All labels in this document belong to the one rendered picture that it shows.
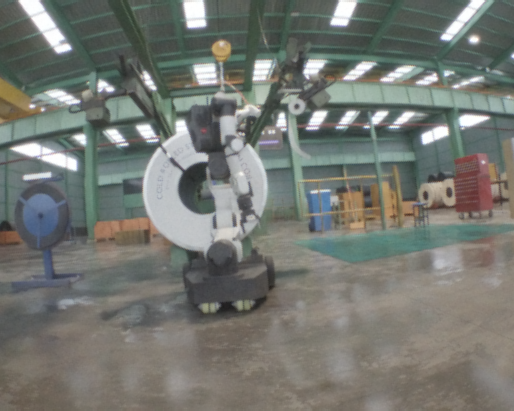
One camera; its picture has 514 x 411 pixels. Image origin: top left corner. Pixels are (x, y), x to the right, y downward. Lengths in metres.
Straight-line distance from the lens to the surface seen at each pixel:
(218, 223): 2.02
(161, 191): 2.97
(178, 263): 3.14
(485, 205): 6.45
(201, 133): 1.97
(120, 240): 9.09
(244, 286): 1.47
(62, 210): 3.04
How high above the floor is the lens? 0.45
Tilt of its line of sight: 2 degrees up
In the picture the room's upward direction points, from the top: 5 degrees counter-clockwise
